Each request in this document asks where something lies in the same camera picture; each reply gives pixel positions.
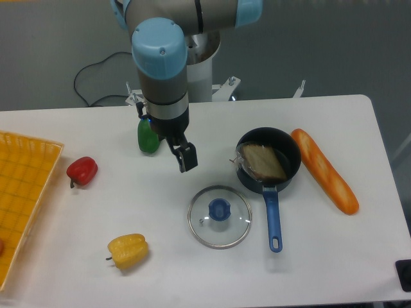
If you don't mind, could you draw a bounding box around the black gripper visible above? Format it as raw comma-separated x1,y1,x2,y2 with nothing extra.
136,101,198,173

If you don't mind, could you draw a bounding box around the dark pot blue handle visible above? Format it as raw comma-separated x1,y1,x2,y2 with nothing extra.
235,127,301,253

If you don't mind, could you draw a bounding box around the black box at table edge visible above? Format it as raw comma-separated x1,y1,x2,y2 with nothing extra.
395,259,411,293

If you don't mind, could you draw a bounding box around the wrapped bread slice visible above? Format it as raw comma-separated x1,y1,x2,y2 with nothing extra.
231,142,288,182

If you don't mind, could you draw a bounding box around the yellow wicker basket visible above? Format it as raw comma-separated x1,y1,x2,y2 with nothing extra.
1,131,64,291

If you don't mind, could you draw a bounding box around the yellow bell pepper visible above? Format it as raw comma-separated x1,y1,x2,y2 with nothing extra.
107,234,149,270

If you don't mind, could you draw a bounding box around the orange baguette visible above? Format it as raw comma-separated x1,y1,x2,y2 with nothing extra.
291,128,360,216

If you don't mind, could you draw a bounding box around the green bell pepper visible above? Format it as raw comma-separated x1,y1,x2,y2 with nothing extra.
137,119,160,154

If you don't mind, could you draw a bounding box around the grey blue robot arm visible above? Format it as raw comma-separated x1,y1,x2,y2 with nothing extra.
110,1,263,172

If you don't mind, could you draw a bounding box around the red bell pepper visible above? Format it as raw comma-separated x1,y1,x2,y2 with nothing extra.
66,157,98,189

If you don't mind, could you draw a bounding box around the white table leg bracket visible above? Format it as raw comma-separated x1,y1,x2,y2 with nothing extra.
293,80,306,98

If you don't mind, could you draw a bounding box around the black cable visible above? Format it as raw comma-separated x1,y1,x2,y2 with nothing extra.
73,51,134,108

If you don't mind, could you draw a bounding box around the glass pot lid blue knob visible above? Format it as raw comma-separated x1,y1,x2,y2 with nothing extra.
187,185,253,250

